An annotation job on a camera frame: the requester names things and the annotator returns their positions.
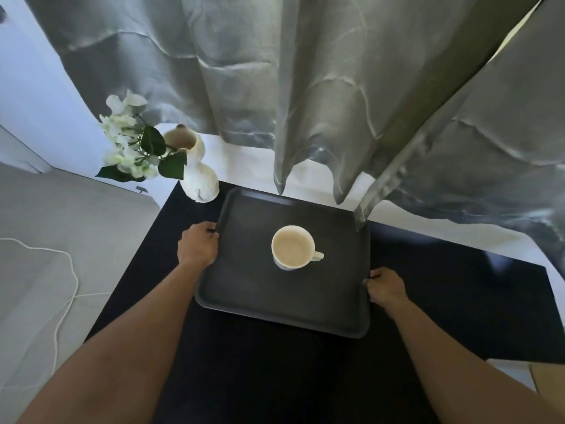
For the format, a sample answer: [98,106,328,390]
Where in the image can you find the person's left hand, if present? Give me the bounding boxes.
[177,221,220,271]

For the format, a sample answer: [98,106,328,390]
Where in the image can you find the person's right hand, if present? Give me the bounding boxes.
[363,267,410,321]

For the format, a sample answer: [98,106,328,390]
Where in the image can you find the dark grey serving tray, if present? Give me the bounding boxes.
[194,186,371,339]

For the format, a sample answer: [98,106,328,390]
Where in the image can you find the person's left forearm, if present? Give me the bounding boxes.
[15,260,205,424]

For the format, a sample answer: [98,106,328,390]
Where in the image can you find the person's right forearm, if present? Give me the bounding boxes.
[387,299,565,424]

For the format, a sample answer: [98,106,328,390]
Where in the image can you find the white ceramic vase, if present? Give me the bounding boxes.
[162,125,220,203]

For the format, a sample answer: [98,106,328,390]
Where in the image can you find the black table cloth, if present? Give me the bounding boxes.
[84,180,565,424]

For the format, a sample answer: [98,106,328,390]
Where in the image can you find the white cup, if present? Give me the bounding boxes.
[271,225,325,271]

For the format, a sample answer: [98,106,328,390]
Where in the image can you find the white artificial flowers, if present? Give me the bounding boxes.
[95,89,188,183]

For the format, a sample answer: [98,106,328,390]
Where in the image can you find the grey curtain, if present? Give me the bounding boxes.
[352,0,565,279]
[21,0,544,206]

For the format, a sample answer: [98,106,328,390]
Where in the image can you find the brown cardboard box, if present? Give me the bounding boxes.
[529,362,565,410]

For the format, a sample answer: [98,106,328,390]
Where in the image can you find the white cable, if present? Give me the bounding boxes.
[0,237,112,390]

